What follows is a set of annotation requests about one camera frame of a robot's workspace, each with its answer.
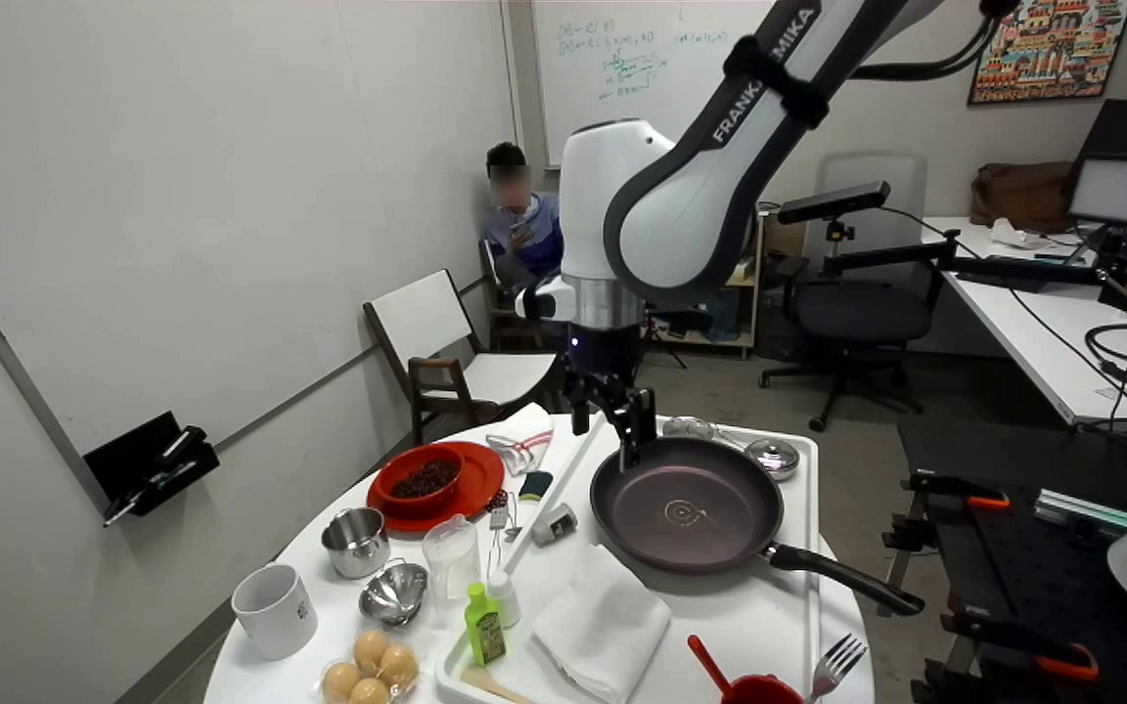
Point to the shallow steel bowl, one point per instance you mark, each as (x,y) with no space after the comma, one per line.
(392,595)

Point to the black office chair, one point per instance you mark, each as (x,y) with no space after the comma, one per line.
(860,315)

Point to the white teal flat tool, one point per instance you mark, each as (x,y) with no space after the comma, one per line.
(1087,512)

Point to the white red striped cloth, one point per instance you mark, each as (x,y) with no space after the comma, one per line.
(522,438)

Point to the dark brown beans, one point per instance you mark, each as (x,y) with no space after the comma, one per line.
(427,478)

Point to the red bowl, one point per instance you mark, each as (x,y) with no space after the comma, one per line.
(481,490)
(387,503)

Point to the round bread roll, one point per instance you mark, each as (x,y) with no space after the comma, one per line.
(341,679)
(371,696)
(374,650)
(396,668)

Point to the seated person in blue sweater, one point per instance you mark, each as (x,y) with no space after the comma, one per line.
(528,229)

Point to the black orange bar clamp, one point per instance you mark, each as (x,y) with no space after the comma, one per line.
(1048,662)
(982,497)

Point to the large blank wall whiteboard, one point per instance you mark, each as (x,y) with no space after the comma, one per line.
(198,196)

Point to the white mug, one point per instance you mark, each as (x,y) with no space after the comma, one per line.
(275,612)

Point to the black marker tray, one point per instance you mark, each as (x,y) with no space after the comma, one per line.
(136,454)

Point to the wooden utensil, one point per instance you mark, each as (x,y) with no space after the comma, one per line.
(492,687)

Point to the green squeeze bottle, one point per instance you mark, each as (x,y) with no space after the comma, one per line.
(485,630)

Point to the wall whiteboard with writing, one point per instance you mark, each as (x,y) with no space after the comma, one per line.
(590,65)

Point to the small black grey gadget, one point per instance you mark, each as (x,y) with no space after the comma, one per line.
(554,525)

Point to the clear plastic cup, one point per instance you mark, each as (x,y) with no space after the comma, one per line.
(453,563)

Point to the white wooden folding chair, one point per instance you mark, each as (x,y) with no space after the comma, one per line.
(425,315)

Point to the dark green sponge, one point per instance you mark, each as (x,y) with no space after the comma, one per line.
(534,486)

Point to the tall steel cup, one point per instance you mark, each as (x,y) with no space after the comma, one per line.
(354,551)

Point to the steel pot lid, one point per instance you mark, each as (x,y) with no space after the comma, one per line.
(772,454)

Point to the brown cardboard box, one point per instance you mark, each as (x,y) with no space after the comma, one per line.
(1018,196)

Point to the white desk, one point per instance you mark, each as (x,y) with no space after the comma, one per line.
(1048,337)

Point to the wooden storage shelf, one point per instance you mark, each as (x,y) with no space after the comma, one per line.
(759,315)

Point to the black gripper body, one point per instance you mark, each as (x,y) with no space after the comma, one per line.
(609,358)

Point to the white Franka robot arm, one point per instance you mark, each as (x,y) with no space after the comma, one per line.
(666,220)

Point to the white towel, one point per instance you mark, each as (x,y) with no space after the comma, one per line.
(603,630)

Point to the colourful wall poster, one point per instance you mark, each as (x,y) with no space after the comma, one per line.
(1048,53)

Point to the red measuring cup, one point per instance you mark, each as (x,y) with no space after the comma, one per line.
(762,692)

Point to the black perforated mounting table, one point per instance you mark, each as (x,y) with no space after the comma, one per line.
(1036,573)

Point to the silver fork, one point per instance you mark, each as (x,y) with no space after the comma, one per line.
(841,658)

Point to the clear plastic syringe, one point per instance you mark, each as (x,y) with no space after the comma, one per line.
(504,521)

